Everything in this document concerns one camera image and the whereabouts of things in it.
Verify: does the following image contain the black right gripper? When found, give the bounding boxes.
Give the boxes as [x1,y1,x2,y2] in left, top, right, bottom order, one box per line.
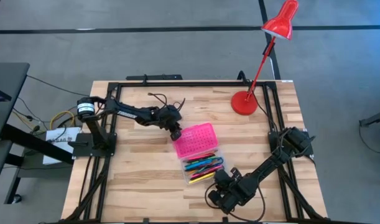
[207,177,251,215]

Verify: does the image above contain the yellow highlighter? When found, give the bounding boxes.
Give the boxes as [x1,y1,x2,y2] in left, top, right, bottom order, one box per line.
[188,172,216,185]

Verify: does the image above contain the clear supply box pink lid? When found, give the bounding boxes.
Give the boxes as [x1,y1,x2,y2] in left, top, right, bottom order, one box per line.
[172,122,228,186]

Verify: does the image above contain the blue scissors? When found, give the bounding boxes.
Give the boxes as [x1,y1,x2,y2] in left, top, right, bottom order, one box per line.
[183,157,225,171]

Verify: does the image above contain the green pen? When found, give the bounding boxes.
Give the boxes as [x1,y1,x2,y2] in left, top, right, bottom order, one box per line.
[189,156,220,164]

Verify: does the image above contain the white paper box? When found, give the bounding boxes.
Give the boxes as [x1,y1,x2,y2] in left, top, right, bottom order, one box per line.
[42,126,81,166]

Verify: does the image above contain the black power strip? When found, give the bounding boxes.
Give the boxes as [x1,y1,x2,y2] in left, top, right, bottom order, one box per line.
[126,73,183,81]

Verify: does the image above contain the black desk leg beam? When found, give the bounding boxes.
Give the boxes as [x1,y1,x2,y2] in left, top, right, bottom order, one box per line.
[0,123,75,166]

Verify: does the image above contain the red desk lamp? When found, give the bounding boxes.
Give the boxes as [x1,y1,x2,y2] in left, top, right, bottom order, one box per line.
[230,0,300,116]

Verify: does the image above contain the grey desk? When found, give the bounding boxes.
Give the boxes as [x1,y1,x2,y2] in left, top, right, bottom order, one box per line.
[0,62,31,142]

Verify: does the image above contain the grey stand base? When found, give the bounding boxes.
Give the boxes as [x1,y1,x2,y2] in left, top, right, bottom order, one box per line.
[359,108,380,164]

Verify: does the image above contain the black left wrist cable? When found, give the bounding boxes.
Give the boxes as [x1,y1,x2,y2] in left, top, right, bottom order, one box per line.
[147,92,186,110]

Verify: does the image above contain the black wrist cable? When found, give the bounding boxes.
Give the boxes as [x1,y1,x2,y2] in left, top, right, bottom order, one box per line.
[203,182,267,223]
[147,92,186,110]

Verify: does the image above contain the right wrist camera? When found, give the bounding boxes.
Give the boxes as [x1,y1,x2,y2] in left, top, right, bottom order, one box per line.
[213,167,243,187]

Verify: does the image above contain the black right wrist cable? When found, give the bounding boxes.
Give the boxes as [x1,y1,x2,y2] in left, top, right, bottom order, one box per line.
[203,182,267,223]

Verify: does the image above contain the yellow floor cable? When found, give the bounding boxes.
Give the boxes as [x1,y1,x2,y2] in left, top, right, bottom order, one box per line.
[49,110,76,130]

